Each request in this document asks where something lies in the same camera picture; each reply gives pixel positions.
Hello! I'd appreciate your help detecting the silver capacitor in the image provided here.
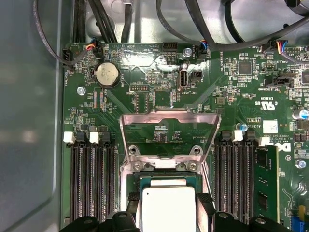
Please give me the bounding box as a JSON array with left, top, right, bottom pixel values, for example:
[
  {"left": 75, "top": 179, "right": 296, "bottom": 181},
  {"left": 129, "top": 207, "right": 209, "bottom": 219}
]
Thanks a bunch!
[{"left": 291, "top": 108, "right": 309, "bottom": 121}]

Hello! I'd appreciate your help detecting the green motherboard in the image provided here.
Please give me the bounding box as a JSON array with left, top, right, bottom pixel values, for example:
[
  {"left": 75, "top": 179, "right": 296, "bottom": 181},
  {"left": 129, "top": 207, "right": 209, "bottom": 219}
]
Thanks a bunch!
[{"left": 62, "top": 41, "right": 309, "bottom": 232}]

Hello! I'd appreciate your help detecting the black RAM slot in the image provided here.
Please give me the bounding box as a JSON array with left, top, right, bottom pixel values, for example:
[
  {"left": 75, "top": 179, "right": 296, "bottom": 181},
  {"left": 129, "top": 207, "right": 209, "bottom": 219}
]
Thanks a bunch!
[
  {"left": 76, "top": 131, "right": 94, "bottom": 222},
  {"left": 63, "top": 131, "right": 82, "bottom": 223},
  {"left": 240, "top": 130, "right": 256, "bottom": 224},
  {"left": 226, "top": 130, "right": 244, "bottom": 224},
  {"left": 88, "top": 131, "right": 105, "bottom": 222},
  {"left": 99, "top": 131, "right": 117, "bottom": 222},
  {"left": 213, "top": 130, "right": 233, "bottom": 224}
]

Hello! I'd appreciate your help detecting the internal USB port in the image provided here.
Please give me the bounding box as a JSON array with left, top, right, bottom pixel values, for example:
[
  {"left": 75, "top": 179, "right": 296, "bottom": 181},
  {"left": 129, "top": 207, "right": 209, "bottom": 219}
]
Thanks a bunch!
[{"left": 177, "top": 69, "right": 189, "bottom": 91}]

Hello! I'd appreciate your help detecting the metal socket cover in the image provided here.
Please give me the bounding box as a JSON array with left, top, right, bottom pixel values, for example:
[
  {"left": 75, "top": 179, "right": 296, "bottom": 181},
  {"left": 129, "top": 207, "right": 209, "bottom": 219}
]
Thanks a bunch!
[{"left": 119, "top": 108, "right": 222, "bottom": 173}]

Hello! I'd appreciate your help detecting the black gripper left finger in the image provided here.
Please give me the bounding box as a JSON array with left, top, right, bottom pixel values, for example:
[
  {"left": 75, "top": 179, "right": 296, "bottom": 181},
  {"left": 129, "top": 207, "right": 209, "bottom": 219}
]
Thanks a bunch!
[{"left": 59, "top": 192, "right": 142, "bottom": 232}]

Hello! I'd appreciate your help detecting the silver CPU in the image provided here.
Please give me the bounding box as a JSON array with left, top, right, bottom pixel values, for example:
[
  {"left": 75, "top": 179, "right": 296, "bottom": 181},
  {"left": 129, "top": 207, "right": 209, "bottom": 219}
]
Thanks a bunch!
[{"left": 135, "top": 177, "right": 201, "bottom": 232}]

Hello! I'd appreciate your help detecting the thick black cable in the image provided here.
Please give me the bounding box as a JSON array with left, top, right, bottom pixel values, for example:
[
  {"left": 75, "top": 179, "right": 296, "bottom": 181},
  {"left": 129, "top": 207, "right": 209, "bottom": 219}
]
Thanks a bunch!
[
  {"left": 121, "top": 2, "right": 134, "bottom": 44},
  {"left": 73, "top": 0, "right": 87, "bottom": 44},
  {"left": 224, "top": 0, "right": 245, "bottom": 44},
  {"left": 87, "top": 0, "right": 118, "bottom": 44},
  {"left": 155, "top": 0, "right": 206, "bottom": 47},
  {"left": 184, "top": 0, "right": 309, "bottom": 52}
]

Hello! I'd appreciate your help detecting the green RAM stick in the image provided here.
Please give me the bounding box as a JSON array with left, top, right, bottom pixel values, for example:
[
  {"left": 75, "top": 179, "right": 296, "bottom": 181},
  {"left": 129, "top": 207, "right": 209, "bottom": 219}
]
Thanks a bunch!
[{"left": 253, "top": 144, "right": 281, "bottom": 224}]

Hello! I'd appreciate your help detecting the CPU socket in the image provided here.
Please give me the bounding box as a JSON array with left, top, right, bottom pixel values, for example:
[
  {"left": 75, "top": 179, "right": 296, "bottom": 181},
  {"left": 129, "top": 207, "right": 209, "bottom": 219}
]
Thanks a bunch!
[{"left": 120, "top": 161, "right": 213, "bottom": 232}]

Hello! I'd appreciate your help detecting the thin grey wire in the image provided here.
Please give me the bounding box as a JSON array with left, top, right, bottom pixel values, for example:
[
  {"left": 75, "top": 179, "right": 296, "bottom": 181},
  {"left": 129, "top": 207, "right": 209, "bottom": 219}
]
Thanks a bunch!
[{"left": 32, "top": 0, "right": 98, "bottom": 71}]

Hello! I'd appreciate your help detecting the metal locking lever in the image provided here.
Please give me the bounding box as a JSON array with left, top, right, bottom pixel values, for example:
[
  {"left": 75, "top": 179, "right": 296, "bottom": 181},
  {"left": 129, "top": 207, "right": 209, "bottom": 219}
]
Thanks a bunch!
[{"left": 201, "top": 161, "right": 214, "bottom": 196}]

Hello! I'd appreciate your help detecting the black PC case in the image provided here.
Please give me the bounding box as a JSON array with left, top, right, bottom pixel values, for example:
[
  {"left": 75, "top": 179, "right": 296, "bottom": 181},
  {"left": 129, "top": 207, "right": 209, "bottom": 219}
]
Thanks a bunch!
[{"left": 0, "top": 0, "right": 309, "bottom": 232}]

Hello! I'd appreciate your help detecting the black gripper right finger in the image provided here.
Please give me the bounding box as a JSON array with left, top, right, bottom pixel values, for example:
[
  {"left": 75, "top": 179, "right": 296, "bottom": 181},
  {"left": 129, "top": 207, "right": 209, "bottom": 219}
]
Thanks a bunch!
[{"left": 197, "top": 192, "right": 290, "bottom": 232}]

